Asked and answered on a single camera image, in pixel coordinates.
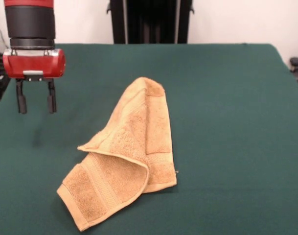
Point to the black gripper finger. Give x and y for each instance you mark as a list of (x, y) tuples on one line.
[(51, 102), (22, 104)]

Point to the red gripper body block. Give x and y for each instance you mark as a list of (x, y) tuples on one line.
[(33, 63)]

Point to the orange terry towel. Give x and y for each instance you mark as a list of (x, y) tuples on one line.
[(139, 137)]

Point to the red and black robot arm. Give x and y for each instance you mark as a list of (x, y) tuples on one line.
[(30, 22)]

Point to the dark green table cloth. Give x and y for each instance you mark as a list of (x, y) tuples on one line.
[(236, 122)]

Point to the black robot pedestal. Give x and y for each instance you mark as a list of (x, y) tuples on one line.
[(151, 22)]

